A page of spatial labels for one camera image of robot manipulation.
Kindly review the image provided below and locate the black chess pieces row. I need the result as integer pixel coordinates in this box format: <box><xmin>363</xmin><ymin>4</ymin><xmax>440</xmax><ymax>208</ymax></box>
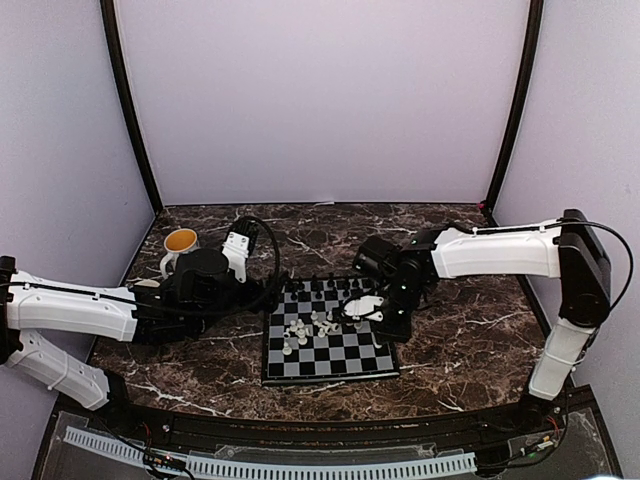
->
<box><xmin>280</xmin><ymin>274</ymin><xmax>376</xmax><ymax>302</ymax></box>

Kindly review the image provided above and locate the right black frame post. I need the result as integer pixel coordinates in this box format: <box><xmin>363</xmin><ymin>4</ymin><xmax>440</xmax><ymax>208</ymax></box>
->
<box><xmin>483</xmin><ymin>0</ymin><xmax>545</xmax><ymax>217</ymax></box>

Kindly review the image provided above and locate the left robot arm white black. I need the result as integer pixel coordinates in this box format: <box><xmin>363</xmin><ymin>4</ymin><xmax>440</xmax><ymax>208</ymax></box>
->
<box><xmin>1</xmin><ymin>249</ymin><xmax>287</xmax><ymax>436</ymax></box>

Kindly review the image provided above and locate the black grey chess board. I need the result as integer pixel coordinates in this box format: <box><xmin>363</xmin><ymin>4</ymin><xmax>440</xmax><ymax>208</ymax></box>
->
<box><xmin>262</xmin><ymin>274</ymin><xmax>400</xmax><ymax>386</ymax></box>

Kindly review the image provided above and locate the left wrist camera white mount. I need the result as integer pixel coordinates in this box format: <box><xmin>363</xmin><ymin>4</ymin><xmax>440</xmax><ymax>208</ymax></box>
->
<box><xmin>221</xmin><ymin>216</ymin><xmax>281</xmax><ymax>288</ymax></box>

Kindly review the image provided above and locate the white mug orange inside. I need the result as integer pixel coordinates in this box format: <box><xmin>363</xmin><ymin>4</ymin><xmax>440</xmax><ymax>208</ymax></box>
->
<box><xmin>159</xmin><ymin>228</ymin><xmax>199</xmax><ymax>279</ymax></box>

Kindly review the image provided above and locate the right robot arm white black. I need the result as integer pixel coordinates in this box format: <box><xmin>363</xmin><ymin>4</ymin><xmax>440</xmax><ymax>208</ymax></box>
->
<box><xmin>339</xmin><ymin>209</ymin><xmax>626</xmax><ymax>434</ymax></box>

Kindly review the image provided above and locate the black front rail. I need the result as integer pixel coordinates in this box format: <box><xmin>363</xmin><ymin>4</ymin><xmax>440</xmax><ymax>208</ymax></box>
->
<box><xmin>129</xmin><ymin>405</ymin><xmax>517</xmax><ymax>447</ymax></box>

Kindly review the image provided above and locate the white slotted cable duct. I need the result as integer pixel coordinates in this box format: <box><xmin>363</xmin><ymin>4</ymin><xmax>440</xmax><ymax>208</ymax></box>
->
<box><xmin>63</xmin><ymin>427</ymin><xmax>477</xmax><ymax>479</ymax></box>

